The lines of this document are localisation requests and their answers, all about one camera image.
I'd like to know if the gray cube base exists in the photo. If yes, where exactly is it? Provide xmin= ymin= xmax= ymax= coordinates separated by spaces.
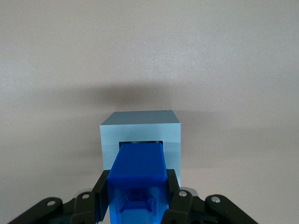
xmin=99 ymin=111 xmax=182 ymax=188

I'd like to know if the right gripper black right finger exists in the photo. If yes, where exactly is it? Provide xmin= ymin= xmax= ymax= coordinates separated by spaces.
xmin=161 ymin=168 xmax=257 ymax=224

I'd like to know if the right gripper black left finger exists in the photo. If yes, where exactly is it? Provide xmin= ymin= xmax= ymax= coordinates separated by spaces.
xmin=4 ymin=169 xmax=111 ymax=224

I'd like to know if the blue plastic part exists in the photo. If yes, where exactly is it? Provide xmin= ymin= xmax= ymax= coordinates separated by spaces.
xmin=106 ymin=142 xmax=171 ymax=224

